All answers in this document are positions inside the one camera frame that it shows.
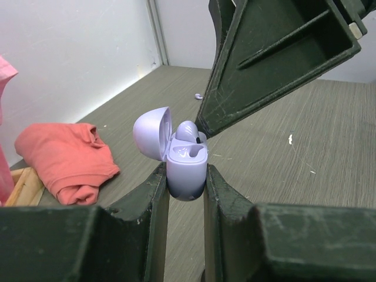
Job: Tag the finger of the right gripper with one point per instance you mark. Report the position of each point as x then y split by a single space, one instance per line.
222 13
272 49

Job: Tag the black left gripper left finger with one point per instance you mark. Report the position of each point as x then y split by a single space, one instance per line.
123 242

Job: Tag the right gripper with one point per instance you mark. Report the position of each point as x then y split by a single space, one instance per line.
354 11

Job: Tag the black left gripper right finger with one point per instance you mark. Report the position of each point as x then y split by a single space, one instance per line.
244 241

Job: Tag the lilac earbud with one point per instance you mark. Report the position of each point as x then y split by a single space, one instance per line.
198 96
187 131

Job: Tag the lilac earbud case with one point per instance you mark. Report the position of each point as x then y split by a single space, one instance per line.
186 163

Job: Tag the salmon folded shirt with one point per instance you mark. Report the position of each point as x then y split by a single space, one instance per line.
71 159

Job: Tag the pink t-shirt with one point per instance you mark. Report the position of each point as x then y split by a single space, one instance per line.
7 185

